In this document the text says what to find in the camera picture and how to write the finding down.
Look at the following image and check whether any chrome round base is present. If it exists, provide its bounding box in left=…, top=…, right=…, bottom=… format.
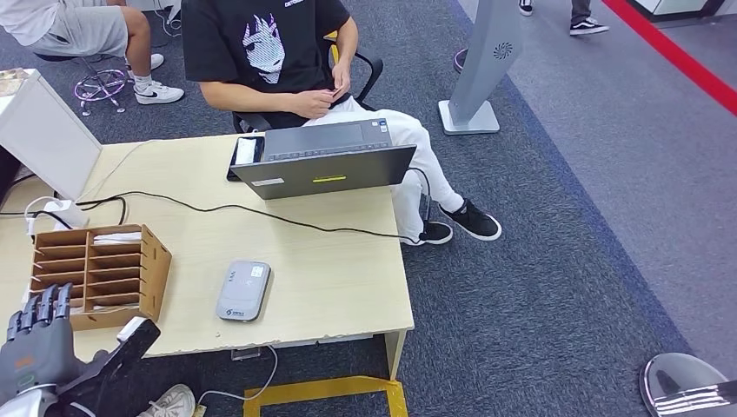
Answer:
left=639, top=353, right=737, bottom=417

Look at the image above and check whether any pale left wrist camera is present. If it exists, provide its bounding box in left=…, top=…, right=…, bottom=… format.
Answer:
left=116, top=316, right=148, bottom=341

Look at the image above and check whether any chrome stool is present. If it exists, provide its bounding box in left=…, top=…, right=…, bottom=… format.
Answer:
left=34, top=52, right=129, bottom=118

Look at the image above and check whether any black power cable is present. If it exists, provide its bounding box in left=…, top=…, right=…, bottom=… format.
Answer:
left=0, top=168, right=433, bottom=244

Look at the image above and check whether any grey kiosk stand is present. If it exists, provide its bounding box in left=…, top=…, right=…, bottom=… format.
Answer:
left=438, top=0, right=525, bottom=136

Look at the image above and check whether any wooden card organizer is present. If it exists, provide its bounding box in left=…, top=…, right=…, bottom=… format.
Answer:
left=29, top=224, right=173, bottom=333

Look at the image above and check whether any black office chair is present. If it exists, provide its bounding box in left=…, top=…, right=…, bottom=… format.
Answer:
left=231, top=40, right=385, bottom=135

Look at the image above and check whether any white sneaker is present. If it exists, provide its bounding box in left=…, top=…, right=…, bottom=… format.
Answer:
left=137, top=384, right=197, bottom=417

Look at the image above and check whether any white floor cable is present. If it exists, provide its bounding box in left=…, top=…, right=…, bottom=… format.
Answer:
left=154, top=0, right=183, bottom=36

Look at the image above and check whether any white charger with cable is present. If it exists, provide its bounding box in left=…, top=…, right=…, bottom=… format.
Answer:
left=23, top=196, right=89, bottom=237

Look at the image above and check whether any person's right hand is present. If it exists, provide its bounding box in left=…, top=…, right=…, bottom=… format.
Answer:
left=288, top=89, right=339, bottom=120

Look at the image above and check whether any grey card reader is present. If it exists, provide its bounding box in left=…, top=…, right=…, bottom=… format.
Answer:
left=216, top=260, right=272, bottom=323

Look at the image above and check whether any person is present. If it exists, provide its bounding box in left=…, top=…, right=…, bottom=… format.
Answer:
left=0, top=0, right=185, bottom=107
left=180, top=0, right=503, bottom=248
left=518, top=0, right=610, bottom=36

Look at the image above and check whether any person's left hand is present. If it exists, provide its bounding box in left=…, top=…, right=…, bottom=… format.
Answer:
left=329, top=60, right=352, bottom=100

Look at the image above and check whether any black smartphone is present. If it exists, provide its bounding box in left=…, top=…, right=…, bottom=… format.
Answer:
left=225, top=136, right=266, bottom=183

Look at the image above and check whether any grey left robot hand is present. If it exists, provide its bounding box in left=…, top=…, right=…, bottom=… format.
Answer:
left=0, top=282, right=110, bottom=404

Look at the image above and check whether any white furniture base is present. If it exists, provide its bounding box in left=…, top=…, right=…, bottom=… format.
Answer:
left=627, top=0, right=727, bottom=24

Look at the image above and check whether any brown printed paper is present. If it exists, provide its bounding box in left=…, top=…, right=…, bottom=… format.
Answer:
left=0, top=67, right=30, bottom=98

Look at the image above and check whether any yellow floor tape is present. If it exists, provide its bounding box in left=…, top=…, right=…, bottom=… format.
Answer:
left=242, top=375, right=410, bottom=417

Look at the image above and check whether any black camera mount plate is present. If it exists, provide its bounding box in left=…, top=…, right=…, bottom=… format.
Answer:
left=57, top=317, right=163, bottom=417

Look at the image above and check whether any white card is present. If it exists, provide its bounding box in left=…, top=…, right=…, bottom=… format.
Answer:
left=91, top=231, right=143, bottom=246

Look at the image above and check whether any white cabinet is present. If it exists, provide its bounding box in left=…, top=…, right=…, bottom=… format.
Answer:
left=0, top=69, right=103, bottom=202

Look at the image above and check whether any white reader cable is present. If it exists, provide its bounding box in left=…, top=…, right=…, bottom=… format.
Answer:
left=196, top=345, right=279, bottom=408

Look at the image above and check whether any grey laptop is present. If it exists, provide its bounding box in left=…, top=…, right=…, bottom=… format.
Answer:
left=229, top=119, right=418, bottom=202

